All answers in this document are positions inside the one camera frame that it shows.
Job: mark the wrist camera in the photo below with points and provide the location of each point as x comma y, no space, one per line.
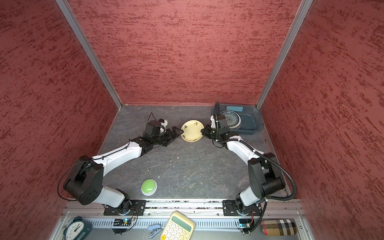
213,122
164,123

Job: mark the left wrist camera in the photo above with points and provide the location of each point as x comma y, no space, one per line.
164,123

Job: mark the blue stapler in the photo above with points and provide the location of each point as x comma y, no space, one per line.
154,230

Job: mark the plaid checked pouch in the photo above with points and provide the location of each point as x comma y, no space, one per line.
283,227

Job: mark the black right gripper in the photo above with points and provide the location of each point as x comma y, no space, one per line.
206,133

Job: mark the teal alarm clock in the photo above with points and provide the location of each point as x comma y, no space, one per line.
77,229

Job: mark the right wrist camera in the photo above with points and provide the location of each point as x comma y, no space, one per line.
213,122

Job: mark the translucent blue plastic bin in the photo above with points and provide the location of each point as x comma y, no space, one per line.
252,121

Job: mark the aluminium corner post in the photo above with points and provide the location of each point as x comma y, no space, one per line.
81,36
291,35

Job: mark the aluminium right corner post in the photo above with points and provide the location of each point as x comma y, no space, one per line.
291,35

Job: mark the aluminium left corner post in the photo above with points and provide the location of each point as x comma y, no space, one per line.
81,36

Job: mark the beige plate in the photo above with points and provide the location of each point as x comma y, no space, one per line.
192,131

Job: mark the light blue bin label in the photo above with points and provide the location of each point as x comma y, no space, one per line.
234,108

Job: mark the yellow calculator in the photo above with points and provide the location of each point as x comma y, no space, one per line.
178,227

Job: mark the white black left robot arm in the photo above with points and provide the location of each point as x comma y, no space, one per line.
85,180

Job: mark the green push button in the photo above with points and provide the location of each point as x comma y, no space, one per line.
149,187

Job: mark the blue floral porcelain plate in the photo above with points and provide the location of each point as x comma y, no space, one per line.
233,119

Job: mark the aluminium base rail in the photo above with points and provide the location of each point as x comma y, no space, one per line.
206,213

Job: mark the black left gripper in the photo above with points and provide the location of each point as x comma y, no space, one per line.
176,136

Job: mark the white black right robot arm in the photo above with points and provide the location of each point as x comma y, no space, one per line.
265,175

